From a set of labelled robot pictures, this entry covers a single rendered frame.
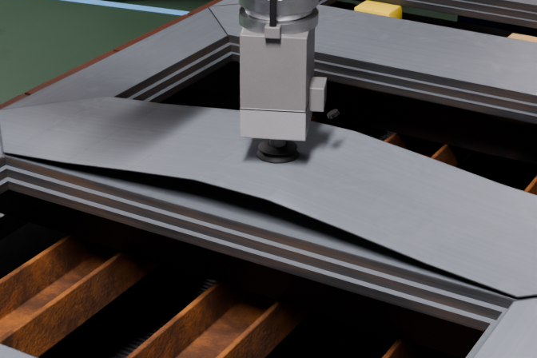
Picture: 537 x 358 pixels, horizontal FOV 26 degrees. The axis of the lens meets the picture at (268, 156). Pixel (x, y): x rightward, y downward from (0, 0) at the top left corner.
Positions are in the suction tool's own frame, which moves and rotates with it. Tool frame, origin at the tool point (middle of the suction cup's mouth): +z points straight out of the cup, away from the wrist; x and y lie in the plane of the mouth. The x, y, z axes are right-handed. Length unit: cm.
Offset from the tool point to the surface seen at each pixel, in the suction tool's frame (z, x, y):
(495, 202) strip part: 0.8, -21.4, -3.5
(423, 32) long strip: 2, -14, 48
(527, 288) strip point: 1.5, -23.4, -17.9
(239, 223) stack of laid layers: 2.1, 2.5, -8.7
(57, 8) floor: 87, 120, 304
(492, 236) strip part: 1.0, -20.8, -10.0
